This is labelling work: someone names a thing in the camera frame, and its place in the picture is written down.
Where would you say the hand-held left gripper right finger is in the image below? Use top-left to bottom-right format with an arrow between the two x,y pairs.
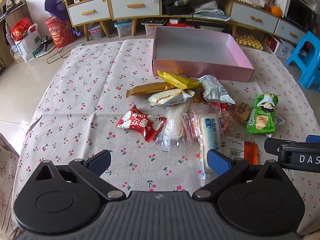
192,149 -> 288,201

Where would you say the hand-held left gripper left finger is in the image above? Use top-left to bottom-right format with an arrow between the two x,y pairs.
31,149 -> 127,202

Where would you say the orange white snack packet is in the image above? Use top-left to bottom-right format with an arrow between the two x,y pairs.
222,136 -> 258,165

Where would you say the white long bread packet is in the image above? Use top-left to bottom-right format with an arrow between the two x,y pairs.
197,114 -> 227,180

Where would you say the green chips packet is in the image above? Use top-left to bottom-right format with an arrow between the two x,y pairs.
246,94 -> 285,134

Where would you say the clear pink snack packet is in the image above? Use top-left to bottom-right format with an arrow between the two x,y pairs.
182,102 -> 233,143

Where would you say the brown cracker packet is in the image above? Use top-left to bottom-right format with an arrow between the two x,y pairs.
230,102 -> 253,126

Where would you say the large red white snack packet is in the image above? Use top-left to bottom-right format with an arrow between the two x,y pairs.
116,106 -> 167,142

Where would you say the small red snack packet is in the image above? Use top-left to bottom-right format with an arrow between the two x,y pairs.
207,102 -> 232,112

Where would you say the clear rice cracker packet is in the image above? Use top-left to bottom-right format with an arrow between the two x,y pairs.
151,102 -> 192,152

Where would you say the silver teal snack packet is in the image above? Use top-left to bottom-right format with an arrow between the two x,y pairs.
198,75 -> 236,105

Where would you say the cream white snack packet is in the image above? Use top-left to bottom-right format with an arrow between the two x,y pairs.
147,88 -> 195,106

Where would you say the gold brown snack packet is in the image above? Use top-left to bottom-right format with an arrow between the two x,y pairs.
126,82 -> 175,98

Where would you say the yellow snack packet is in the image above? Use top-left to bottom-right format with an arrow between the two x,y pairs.
157,70 -> 202,90

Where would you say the pink cardboard box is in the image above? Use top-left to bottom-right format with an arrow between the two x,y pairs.
152,26 -> 255,82

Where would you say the orange lattice snack packet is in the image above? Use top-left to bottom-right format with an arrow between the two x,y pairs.
191,90 -> 204,104

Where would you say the cherry print tablecloth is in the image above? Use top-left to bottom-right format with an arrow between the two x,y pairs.
11,39 -> 320,240

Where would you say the blue plastic stool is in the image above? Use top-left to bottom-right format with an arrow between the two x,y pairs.
286,31 -> 320,92

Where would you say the beige printed cloth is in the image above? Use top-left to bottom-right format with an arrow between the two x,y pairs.
0,132 -> 21,240

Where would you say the white patterned box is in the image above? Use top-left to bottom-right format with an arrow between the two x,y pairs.
274,36 -> 296,58

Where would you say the yellow egg tray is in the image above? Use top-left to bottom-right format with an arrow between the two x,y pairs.
236,35 -> 263,51

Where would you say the clear storage box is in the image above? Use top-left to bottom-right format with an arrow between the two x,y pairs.
88,22 -> 106,40
114,19 -> 133,37

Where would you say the black microwave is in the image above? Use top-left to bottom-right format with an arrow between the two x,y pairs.
284,0 -> 318,32

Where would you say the wooden low cabinet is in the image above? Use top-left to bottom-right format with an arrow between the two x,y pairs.
160,0 -> 310,46

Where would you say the white paper bag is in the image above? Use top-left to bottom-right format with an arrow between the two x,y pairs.
15,24 -> 43,62

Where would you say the red gold gift box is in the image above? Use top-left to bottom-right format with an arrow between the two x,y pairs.
45,16 -> 77,49

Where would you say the stack of papers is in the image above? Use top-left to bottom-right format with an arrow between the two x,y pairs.
194,1 -> 231,21

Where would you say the red gift bag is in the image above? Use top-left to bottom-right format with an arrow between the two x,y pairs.
11,17 -> 33,42

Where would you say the black storage box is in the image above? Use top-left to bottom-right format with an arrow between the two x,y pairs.
162,0 -> 193,16

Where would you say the purple fan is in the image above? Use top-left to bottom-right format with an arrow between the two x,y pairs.
44,0 -> 71,23

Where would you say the wooden bookshelf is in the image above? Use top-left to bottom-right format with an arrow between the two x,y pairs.
0,0 -> 28,64

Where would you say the white drawer orange handle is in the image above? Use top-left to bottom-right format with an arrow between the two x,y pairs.
67,0 -> 110,27
230,2 -> 279,33
274,19 -> 307,44
110,0 -> 160,19

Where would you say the black floor cable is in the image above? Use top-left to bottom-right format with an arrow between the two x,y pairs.
46,44 -> 73,64

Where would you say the black hanging cable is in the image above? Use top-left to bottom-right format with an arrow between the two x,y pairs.
190,0 -> 198,28

